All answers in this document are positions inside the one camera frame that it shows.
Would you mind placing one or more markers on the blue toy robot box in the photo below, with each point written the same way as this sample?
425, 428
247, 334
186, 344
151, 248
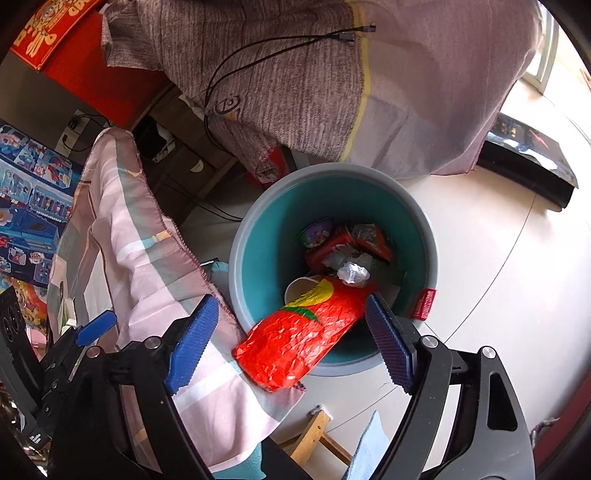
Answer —
37, 187

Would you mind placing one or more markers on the teal grey trash bucket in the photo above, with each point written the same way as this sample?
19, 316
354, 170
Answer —
266, 256

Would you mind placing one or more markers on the pink plaid tablecloth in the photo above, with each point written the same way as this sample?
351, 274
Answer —
120, 252

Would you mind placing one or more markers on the red box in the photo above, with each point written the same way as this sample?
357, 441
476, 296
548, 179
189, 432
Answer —
62, 40

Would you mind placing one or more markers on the Paw Patrol gift bag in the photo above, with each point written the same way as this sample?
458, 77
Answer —
32, 301

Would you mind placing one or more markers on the mauve cloth covered furniture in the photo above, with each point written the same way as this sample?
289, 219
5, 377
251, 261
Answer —
410, 88

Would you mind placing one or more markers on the pink paper cup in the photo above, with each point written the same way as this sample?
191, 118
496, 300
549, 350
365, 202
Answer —
300, 286

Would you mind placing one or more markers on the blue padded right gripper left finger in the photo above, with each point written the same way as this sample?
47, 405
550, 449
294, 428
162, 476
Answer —
189, 343

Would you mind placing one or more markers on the red snack bag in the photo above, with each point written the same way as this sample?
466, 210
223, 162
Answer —
286, 345

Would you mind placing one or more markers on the red orange snack wrapper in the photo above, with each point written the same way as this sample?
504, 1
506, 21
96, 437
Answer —
361, 244

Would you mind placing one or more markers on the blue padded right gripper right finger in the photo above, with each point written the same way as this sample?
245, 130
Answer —
396, 340

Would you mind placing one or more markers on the wooden stool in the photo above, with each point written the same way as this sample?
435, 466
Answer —
302, 446

